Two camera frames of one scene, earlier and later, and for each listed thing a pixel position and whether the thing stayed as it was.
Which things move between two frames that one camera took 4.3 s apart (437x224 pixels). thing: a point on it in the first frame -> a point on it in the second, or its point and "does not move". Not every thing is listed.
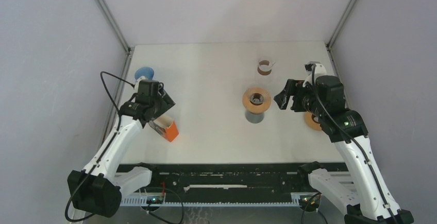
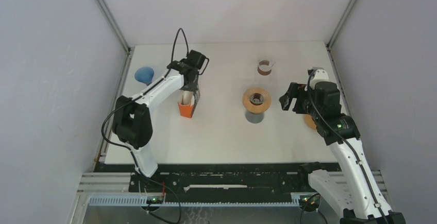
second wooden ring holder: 309,118 does not move
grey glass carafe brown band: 254,118 does not move
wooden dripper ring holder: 254,108 does not move
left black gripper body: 161,104 -> 192,86
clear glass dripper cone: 256,99 does not move
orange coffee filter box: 166,126 -> 186,110
